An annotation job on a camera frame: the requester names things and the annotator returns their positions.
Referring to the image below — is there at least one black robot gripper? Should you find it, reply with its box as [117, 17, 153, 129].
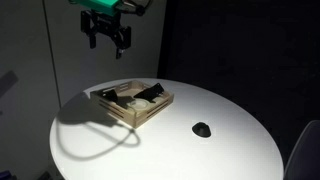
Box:
[81, 10, 131, 59]

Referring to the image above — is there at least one white masking tape roll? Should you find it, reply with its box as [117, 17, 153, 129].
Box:
[128, 99, 149, 112]

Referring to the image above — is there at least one wooden slatted tray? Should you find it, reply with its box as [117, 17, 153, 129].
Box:
[90, 80, 174, 128]

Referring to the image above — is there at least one black dome object on table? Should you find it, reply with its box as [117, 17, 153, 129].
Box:
[192, 122, 211, 138]

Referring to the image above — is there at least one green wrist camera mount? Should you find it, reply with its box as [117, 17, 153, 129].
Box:
[70, 0, 119, 16]

